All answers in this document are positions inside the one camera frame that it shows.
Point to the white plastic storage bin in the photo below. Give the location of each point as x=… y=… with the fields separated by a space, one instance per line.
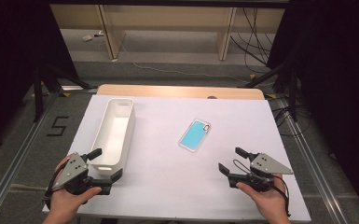
x=113 y=137

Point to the black metal stand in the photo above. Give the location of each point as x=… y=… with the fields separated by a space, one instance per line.
x=38 y=93
x=292 y=93

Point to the white table sheet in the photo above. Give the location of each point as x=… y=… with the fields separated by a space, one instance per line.
x=174 y=183

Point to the beige wooden desk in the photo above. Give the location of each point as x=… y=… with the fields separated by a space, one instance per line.
x=168 y=17

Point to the small white floor box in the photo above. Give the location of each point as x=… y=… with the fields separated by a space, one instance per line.
x=87 y=38

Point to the black curtain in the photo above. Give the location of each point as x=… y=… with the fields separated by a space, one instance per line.
x=9 y=62
x=338 y=77

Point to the light blue phone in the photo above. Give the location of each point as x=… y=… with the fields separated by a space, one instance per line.
x=194 y=135

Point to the aluminium floor rail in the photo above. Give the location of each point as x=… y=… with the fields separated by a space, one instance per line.
x=15 y=165
x=317 y=174

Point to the person's right hand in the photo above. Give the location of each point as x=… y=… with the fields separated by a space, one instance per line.
x=269 y=202

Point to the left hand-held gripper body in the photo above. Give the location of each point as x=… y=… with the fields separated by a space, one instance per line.
x=74 y=169

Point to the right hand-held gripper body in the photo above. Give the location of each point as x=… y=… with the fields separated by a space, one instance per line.
x=269 y=166

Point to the person's left hand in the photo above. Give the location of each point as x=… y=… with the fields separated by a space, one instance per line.
x=63 y=202

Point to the light wooden table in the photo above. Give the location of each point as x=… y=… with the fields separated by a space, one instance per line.
x=168 y=91

